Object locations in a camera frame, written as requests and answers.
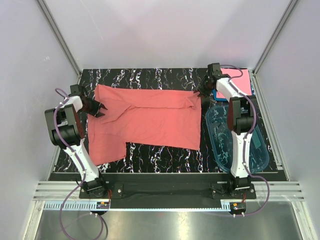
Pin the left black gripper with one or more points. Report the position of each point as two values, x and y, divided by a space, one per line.
97 105

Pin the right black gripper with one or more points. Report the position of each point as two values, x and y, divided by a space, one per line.
200 89

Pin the coral red t shirt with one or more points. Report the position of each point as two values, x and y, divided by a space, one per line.
154 117

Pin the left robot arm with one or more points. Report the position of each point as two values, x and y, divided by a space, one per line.
66 131

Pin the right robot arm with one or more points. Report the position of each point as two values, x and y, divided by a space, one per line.
241 121

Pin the folded blue t shirt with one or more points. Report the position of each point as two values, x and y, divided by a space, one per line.
220 98

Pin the teal transparent plastic basket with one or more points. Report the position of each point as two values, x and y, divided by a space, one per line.
222 142

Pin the folded pink t shirt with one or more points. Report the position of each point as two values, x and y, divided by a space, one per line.
242 81

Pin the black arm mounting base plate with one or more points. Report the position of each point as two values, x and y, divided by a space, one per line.
163 190

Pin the slotted cable duct rail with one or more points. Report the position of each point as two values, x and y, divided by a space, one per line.
103 206

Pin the left aluminium frame post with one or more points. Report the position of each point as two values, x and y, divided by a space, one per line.
58 35

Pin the aluminium frame post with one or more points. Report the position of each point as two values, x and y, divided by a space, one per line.
276 33
58 35

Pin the right aluminium frame post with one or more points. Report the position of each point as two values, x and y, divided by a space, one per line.
276 33

